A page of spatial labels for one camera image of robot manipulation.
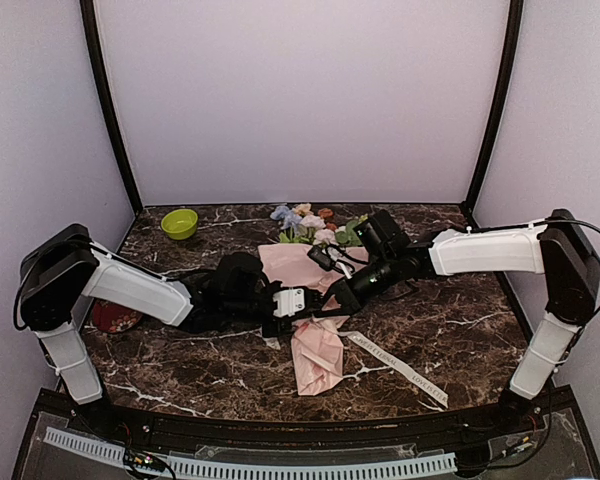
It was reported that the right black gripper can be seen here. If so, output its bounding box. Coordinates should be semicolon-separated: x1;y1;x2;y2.
316;251;400;316

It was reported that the pink wrapping paper sheet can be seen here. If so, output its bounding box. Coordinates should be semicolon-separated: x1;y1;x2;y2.
258;243;348;396

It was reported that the beige printed ribbon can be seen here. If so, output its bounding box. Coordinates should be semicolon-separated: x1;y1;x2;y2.
264;319;450;407

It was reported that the white rose stem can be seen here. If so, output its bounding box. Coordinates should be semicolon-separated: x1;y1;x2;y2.
335;215;368;248
279;213;337;245

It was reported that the blue flower stem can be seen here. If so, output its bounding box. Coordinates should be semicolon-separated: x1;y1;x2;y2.
270;205;302;230

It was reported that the peach and orange flower stem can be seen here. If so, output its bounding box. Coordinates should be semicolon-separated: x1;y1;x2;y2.
292;203;334;230

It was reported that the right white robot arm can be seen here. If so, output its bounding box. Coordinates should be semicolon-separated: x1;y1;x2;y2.
324;209;600;434

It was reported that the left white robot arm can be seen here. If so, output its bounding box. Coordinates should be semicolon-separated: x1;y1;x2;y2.
13;223;309;436

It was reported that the green plastic bowl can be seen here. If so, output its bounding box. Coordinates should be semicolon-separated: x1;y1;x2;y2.
160;208;199;240

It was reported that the red embroidered pouch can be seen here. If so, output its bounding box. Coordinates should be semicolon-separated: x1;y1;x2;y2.
92;300;143;334

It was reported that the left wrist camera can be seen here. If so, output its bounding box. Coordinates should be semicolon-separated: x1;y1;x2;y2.
214;252;326;319

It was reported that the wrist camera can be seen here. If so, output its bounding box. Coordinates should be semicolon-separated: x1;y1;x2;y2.
307;209;411;276
214;252;326;319

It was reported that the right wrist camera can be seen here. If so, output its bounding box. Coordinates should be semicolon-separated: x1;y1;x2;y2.
307;209;411;276

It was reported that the grey slotted cable duct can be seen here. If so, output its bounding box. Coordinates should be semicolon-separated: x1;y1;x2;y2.
43;427;457;479

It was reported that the left black frame post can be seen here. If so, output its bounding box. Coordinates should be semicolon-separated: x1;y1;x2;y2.
79;0;144;216

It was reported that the black frame post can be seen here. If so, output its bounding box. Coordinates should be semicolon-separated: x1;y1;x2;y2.
79;0;144;216
461;0;524;217

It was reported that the right black frame post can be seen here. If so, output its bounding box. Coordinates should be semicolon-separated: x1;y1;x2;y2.
461;0;524;217

